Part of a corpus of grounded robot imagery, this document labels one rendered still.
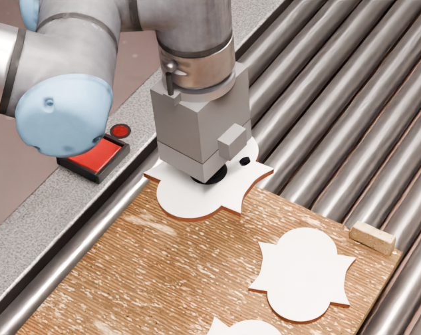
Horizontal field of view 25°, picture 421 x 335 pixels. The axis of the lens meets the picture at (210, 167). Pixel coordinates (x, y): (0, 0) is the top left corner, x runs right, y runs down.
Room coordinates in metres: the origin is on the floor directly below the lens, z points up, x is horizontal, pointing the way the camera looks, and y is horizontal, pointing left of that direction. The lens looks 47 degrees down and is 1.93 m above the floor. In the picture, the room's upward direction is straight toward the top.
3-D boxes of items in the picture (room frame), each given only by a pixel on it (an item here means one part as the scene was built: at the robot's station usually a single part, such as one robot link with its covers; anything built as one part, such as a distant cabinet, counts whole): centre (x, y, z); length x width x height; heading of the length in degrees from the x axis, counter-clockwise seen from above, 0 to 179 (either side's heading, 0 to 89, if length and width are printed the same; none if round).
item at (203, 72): (0.74, 0.02, 1.30); 0.08 x 0.08 x 0.05
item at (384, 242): (0.79, -0.21, 0.95); 0.06 x 0.02 x 0.03; 58
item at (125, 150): (0.96, 0.17, 0.92); 0.08 x 0.08 x 0.02; 58
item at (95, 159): (0.96, 0.17, 0.92); 0.06 x 0.06 x 0.01; 58
